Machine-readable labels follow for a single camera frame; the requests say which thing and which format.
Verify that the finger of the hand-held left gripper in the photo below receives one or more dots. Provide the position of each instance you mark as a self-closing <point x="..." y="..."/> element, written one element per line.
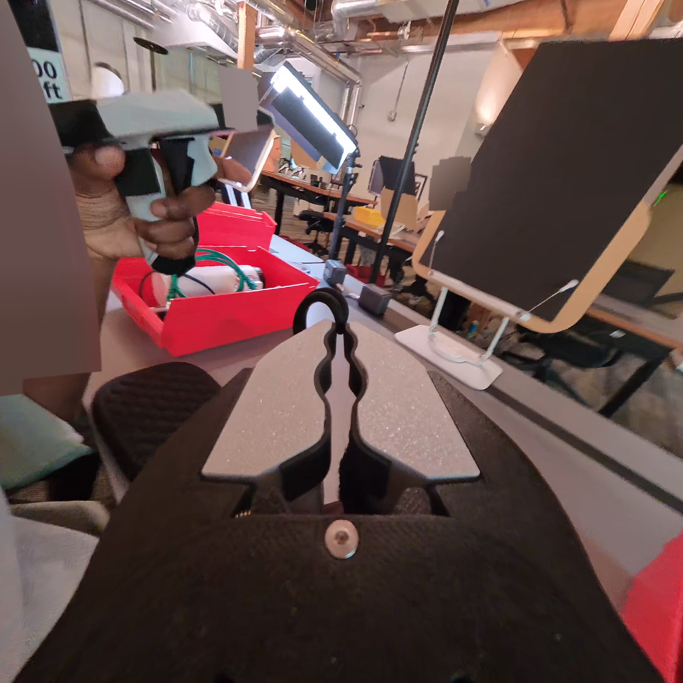
<point x="160" y="115"/>

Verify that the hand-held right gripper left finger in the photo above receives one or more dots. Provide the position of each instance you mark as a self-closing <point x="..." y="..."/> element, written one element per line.
<point x="272" y="416"/>

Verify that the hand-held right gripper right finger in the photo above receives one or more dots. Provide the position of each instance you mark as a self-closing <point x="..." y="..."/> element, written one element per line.
<point x="411" y="421"/>

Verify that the red plastic bin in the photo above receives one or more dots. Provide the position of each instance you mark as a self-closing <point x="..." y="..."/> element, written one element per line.
<point x="229" y="320"/>
<point x="659" y="613"/>

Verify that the person's left forearm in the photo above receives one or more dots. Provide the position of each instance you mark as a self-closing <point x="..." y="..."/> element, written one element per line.
<point x="53" y="397"/>

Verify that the person's left hand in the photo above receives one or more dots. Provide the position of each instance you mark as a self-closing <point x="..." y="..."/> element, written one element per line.
<point x="106" y="224"/>

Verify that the black pole with round disc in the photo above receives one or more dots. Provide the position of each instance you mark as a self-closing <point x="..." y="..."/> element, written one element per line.
<point x="416" y="138"/>
<point x="152" y="48"/>

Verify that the black textured cushion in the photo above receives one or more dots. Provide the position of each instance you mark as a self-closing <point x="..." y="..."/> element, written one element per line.
<point x="149" y="405"/>

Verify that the dark grey cube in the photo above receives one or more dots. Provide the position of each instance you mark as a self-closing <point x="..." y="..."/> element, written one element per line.
<point x="374" y="300"/>

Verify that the stack of red bins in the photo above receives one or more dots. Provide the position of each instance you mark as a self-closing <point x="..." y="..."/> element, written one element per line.
<point x="240" y="227"/>

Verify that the white tube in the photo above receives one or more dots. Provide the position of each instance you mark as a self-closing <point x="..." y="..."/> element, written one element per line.
<point x="213" y="280"/>

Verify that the LED light panel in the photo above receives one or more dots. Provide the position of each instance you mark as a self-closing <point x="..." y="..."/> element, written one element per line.
<point x="309" y="117"/>

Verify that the grey power adapter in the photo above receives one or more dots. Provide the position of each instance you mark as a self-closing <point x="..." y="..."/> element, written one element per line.
<point x="334" y="272"/>

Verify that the wooden office desk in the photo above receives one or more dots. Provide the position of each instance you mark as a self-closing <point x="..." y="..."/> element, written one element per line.
<point x="640" y="328"/>
<point x="315" y="187"/>
<point x="395" y="237"/>

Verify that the black light stand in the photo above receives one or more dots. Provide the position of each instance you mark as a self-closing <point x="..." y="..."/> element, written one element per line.
<point x="341" y="213"/>

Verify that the yellow plastic bin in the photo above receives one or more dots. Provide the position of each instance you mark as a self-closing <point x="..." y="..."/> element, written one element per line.
<point x="369" y="216"/>

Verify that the black board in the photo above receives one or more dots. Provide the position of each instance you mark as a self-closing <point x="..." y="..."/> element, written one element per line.
<point x="565" y="176"/>
<point x="395" y="173"/>

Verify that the black office chair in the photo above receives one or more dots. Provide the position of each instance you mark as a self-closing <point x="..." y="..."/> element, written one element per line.
<point x="637" y="283"/>

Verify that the person's pale sweatshirt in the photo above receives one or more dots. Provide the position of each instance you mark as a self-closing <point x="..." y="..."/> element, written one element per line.
<point x="42" y="576"/>

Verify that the wooden post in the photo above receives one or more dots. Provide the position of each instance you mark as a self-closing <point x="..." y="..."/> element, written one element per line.
<point x="246" y="32"/>

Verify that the silver ventilation duct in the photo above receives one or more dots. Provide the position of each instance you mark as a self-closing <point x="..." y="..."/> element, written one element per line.
<point x="320" y="48"/>

